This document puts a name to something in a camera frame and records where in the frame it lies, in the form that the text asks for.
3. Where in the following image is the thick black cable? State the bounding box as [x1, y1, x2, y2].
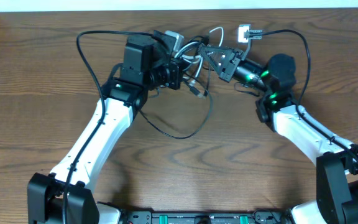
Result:
[138, 35, 214, 140]

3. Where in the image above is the white cable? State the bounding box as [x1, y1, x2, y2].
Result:
[174, 26, 225, 88]

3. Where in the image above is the thin black cable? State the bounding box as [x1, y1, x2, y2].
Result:
[180, 55, 213, 99]

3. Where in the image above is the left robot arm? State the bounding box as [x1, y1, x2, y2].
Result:
[27, 30, 183, 223]

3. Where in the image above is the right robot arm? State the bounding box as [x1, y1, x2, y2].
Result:
[198, 46, 358, 223]

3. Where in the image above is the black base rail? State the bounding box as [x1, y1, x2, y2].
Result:
[118, 210, 293, 224]

